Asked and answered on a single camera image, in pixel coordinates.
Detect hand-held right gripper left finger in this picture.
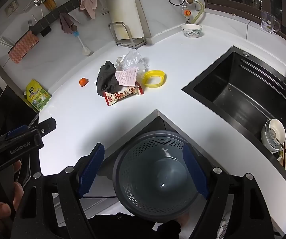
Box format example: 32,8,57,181
13,142,106,239

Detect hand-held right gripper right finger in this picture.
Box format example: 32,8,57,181
182,142,275,239

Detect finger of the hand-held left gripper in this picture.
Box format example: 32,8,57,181
29,118,57,137
0,127,30,141

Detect grey perforated waste bin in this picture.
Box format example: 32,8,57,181
112,130,214,223

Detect black sock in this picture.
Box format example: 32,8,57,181
96,61,120,97

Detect red white snack wrapper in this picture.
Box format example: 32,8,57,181
104,81,144,107

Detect pink paper slip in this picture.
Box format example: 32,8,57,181
115,68,138,87

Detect yellow plastic ring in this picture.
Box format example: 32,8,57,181
143,70,167,88

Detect person's left hand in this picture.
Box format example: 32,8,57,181
0,160,25,233

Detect black cooktop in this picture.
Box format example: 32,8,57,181
0,80,39,140

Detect green yellow seasoning packet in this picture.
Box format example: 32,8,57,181
23,79,51,112

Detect pink striped dishcloth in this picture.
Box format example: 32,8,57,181
8,31,40,65

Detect black sink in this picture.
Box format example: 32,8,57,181
181,45,286,175

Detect white bottle brush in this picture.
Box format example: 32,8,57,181
72,30,93,56

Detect stacked bowls in sink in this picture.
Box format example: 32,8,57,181
261,118,286,153

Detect brown cloth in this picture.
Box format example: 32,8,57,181
59,12,78,34

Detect clear plastic bag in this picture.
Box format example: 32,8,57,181
120,50,150,72

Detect metal cutting board rack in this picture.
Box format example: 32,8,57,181
108,22,146,50

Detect amber cup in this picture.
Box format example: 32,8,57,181
43,0,58,11

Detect pink cloth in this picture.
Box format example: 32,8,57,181
79,0,98,20

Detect white peeler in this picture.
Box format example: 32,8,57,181
100,0,110,15

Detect white patterned bowl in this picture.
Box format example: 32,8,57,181
181,24,203,39

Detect white cutting board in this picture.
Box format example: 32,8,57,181
104,0,151,40

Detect gas valve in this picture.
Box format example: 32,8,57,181
181,0,201,24

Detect clear glass mug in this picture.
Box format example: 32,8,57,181
260,10,281,33

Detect black wall rail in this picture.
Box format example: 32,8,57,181
31,0,102,36

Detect wall outlet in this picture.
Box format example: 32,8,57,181
4,0,19,18

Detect yellow gas hose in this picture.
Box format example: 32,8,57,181
191,0,205,25

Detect dark window frame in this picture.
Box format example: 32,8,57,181
200,0,286,34

